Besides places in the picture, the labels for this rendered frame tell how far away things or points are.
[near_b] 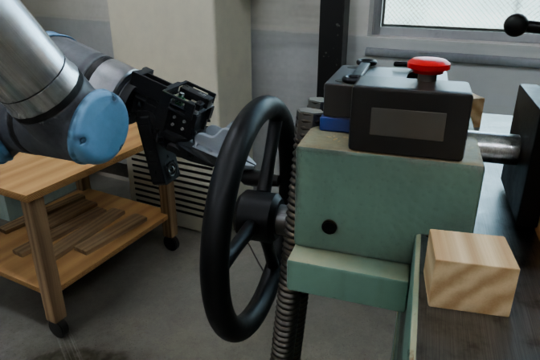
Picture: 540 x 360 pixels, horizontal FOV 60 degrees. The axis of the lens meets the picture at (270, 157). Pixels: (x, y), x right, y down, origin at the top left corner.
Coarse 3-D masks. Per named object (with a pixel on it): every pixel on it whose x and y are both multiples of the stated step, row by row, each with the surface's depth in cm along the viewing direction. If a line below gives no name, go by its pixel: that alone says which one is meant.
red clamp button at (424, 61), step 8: (424, 56) 34; (408, 64) 34; (416, 64) 33; (424, 64) 33; (432, 64) 32; (440, 64) 33; (448, 64) 33; (416, 72) 34; (424, 72) 33; (432, 72) 33; (440, 72) 33
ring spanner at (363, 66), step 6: (360, 60) 44; (366, 60) 45; (372, 60) 44; (360, 66) 42; (366, 66) 42; (354, 72) 39; (360, 72) 39; (342, 78) 37; (348, 78) 37; (354, 78) 37
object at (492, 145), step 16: (528, 96) 36; (528, 112) 35; (512, 128) 40; (528, 128) 35; (480, 144) 37; (496, 144) 37; (512, 144) 36; (528, 144) 34; (496, 160) 37; (512, 160) 37; (528, 160) 34; (512, 176) 38; (528, 176) 34; (512, 192) 37; (528, 192) 34; (512, 208) 37; (528, 208) 34; (528, 224) 35
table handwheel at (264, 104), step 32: (256, 128) 47; (288, 128) 60; (224, 160) 44; (288, 160) 65; (224, 192) 43; (256, 192) 55; (224, 224) 42; (256, 224) 53; (224, 256) 43; (224, 288) 44; (256, 288) 62; (224, 320) 46; (256, 320) 56
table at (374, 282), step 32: (480, 128) 59; (480, 224) 36; (512, 224) 36; (320, 256) 37; (352, 256) 37; (416, 256) 32; (288, 288) 38; (320, 288) 37; (352, 288) 36; (384, 288) 35; (416, 288) 29; (416, 320) 26; (448, 320) 26; (480, 320) 26; (512, 320) 26; (416, 352) 24; (448, 352) 24; (480, 352) 24; (512, 352) 24
